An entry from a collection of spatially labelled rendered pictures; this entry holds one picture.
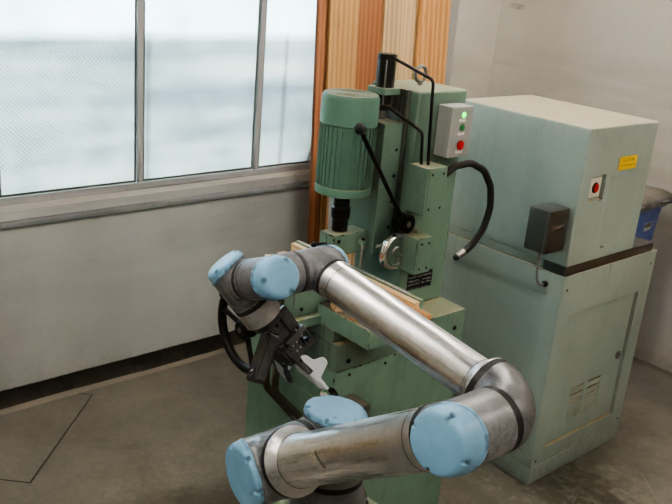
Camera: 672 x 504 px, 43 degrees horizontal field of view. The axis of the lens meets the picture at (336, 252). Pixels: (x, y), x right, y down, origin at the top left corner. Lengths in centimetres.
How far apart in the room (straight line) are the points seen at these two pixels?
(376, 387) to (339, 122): 84
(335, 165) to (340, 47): 156
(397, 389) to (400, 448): 134
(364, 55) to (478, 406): 297
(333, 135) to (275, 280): 90
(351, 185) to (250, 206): 156
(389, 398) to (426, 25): 223
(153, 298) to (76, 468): 90
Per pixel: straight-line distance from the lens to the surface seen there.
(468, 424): 136
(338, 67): 403
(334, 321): 250
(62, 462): 346
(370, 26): 420
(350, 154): 252
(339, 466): 162
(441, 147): 269
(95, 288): 376
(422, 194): 263
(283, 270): 172
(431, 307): 287
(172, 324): 403
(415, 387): 286
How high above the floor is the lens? 188
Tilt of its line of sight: 19 degrees down
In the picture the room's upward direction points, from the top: 5 degrees clockwise
